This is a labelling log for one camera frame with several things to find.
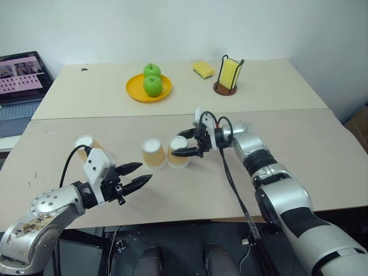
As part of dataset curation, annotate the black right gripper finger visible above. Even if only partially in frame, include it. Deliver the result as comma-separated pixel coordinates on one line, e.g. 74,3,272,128
171,147,200,158
177,128,197,140

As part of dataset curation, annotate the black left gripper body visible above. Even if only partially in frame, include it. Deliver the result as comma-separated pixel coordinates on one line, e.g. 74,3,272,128
99,164,127,206

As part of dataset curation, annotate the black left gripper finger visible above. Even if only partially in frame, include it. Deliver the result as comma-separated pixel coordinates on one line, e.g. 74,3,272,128
121,174,153,197
114,162,144,177

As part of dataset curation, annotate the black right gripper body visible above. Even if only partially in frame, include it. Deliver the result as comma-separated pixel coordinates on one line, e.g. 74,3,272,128
193,122,213,159

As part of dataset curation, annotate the orange paper cup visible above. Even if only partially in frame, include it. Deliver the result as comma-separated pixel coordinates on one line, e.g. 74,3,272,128
167,136,190,169
141,138,167,171
73,133,112,162

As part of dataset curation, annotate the green apple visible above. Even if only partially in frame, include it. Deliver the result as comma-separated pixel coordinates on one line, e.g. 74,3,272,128
143,75,163,97
143,63,161,78

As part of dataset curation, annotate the yellow sponge with dark underside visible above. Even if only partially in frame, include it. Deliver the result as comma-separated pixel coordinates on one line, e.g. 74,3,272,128
193,60,216,80

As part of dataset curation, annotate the yellow plastic plate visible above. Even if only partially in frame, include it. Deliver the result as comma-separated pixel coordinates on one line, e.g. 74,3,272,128
125,73,173,103

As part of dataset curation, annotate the yellow sponge in holder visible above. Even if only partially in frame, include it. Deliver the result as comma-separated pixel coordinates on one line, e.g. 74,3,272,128
219,58,242,90

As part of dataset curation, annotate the dark rounded left shape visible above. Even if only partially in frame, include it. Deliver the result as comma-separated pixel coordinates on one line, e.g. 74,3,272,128
137,246,163,276

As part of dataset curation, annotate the dark rounded shape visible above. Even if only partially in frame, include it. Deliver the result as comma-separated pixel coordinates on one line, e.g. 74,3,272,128
203,243,241,276
137,246,163,276

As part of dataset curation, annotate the dark rounded right shape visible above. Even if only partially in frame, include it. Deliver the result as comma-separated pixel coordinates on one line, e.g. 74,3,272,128
203,243,241,276

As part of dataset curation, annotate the open laptop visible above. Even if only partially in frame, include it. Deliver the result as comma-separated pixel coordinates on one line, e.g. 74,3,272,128
0,51,54,139

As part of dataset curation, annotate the cardboard box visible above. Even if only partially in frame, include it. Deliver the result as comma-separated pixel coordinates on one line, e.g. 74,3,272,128
344,106,368,144

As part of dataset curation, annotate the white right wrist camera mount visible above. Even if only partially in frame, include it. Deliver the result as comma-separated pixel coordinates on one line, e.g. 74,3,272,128
192,108,219,151

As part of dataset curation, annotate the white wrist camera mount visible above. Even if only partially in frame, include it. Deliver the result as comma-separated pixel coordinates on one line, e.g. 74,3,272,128
192,108,219,151
83,148,112,207

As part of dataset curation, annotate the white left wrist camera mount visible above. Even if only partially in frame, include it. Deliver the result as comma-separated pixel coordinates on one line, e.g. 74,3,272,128
83,148,112,207

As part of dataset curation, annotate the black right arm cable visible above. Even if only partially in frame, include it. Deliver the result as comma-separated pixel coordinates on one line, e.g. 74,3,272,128
200,110,263,241

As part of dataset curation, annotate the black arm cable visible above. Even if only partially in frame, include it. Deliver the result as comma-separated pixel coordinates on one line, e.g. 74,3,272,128
200,110,263,241
59,145,93,188

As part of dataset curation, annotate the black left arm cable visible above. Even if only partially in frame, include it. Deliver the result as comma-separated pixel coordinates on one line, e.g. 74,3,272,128
59,145,93,188

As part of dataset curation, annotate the black wire sponge holder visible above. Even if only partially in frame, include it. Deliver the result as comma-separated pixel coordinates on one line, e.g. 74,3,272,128
213,54,245,97

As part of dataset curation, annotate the white cable under table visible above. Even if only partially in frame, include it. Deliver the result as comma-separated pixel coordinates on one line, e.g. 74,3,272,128
239,236,254,273

